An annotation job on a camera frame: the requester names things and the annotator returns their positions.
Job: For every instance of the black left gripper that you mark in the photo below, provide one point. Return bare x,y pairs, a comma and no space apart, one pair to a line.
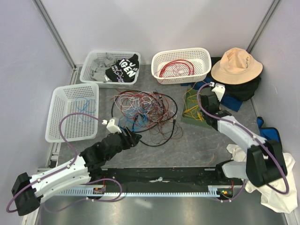
131,140

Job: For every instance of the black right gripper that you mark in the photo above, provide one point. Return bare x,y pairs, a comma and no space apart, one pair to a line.
218,101

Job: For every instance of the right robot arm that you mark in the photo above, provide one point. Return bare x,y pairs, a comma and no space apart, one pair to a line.
264,163

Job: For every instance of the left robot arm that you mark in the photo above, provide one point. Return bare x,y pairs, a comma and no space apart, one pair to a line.
31,191

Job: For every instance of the green rectangular tray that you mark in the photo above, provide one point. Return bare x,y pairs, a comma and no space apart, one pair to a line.
191,112

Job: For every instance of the black garment under hat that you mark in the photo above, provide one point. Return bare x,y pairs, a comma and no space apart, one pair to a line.
241,92

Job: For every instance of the white oval perforated basket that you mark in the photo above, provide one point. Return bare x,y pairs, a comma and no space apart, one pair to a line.
189,65

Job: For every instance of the beige bucket hat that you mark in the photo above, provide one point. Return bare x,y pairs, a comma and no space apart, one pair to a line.
236,66

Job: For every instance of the white rectangular basket left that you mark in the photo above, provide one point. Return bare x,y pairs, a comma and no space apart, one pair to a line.
69,106

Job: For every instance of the white rectangular basket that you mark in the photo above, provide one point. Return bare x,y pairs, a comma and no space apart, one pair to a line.
69,106
85,76

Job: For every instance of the black printed t-shirt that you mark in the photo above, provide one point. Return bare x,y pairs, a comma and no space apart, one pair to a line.
124,70

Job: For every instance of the grey cloth in basket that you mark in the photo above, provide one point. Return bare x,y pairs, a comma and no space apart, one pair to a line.
98,68

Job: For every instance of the white rectangular basket back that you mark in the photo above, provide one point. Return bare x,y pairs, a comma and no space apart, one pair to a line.
85,76

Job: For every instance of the white cloth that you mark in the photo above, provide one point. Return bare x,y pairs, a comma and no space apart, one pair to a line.
277,202

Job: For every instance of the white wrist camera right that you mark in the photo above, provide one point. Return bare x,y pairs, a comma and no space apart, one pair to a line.
218,89

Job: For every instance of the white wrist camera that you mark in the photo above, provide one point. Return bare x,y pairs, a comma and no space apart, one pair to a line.
218,89
112,125

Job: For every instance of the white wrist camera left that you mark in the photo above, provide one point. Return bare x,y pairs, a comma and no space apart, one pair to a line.
112,125

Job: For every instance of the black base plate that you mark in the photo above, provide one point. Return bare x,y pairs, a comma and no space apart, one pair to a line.
167,177

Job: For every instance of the blue cloth at wall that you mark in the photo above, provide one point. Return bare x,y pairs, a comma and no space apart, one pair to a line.
270,133

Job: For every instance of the slotted cable duct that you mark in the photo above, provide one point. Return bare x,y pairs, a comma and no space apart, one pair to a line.
145,191

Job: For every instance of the aluminium corner post right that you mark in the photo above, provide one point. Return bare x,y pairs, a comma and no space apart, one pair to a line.
263,24

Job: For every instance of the aluminium corner post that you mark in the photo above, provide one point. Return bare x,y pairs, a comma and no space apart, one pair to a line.
263,24
54,32

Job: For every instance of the aluminium corner post left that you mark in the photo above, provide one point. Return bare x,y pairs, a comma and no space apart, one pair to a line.
54,32

